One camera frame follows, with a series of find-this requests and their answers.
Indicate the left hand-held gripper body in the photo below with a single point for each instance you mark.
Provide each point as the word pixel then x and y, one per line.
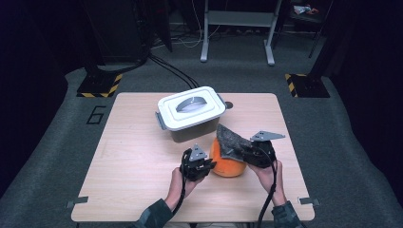
pixel 191 167

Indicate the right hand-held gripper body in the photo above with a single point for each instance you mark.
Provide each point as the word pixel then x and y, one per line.
pixel 259 158

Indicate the orange plush toy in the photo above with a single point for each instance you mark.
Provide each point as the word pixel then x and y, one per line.
pixel 226 166

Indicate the grey fluffy towel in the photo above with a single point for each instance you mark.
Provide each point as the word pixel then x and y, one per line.
pixel 233 142

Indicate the grey transparent storage box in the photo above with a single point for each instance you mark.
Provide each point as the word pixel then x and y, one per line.
pixel 196 133

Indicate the white box lid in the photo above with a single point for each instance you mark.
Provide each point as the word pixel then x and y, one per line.
pixel 190 109

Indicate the person's right hand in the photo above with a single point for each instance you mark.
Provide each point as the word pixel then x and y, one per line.
pixel 264 175

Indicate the person's left hand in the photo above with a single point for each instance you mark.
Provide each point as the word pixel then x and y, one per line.
pixel 174 190

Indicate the grey tape tab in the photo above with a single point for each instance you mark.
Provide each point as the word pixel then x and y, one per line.
pixel 77 201
pixel 310 201

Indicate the black yellow striped stand base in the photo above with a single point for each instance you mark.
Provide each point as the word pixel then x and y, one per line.
pixel 99 87
pixel 309 87

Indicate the white metal stand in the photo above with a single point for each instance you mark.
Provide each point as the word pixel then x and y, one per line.
pixel 240 18

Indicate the small white orange object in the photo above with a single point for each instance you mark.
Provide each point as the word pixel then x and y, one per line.
pixel 304 9

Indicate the black cabinet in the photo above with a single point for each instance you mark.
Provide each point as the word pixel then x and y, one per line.
pixel 117 28

